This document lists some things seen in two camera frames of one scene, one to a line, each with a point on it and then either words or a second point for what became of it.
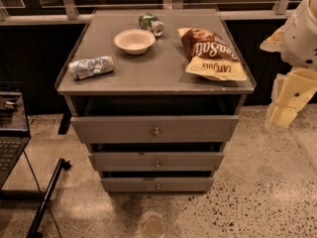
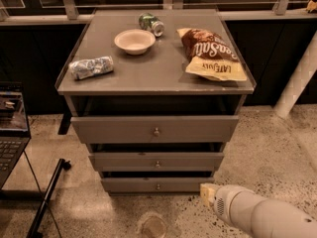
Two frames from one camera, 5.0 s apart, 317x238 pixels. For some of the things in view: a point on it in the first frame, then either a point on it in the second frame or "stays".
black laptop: (14, 131) stays
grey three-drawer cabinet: (157, 94) stays
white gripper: (301, 39) -> (223, 203)
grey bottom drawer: (158, 184) stays
